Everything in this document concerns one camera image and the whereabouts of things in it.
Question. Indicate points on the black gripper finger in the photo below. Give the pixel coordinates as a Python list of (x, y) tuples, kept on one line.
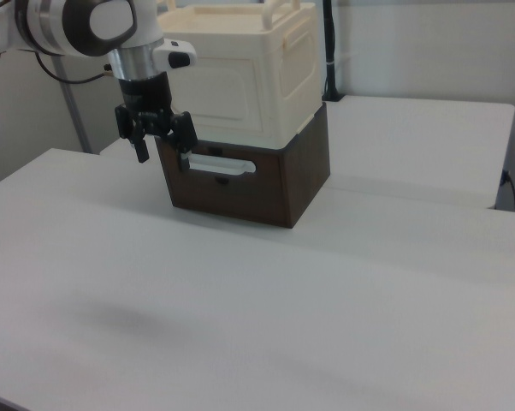
[(182, 135), (140, 145)]

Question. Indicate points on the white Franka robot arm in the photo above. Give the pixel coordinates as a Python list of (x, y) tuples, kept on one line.
[(69, 25)]

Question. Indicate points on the grey metal stand leg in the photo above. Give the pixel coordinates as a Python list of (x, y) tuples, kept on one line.
[(74, 111)]

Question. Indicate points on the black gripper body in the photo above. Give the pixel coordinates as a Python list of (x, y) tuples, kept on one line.
[(146, 96)]

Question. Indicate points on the cream plastic cabinet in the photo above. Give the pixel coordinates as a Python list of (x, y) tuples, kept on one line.
[(240, 77)]

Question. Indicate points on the dark brown wooden drawer box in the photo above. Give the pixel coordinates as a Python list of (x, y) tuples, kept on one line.
[(249, 192)]

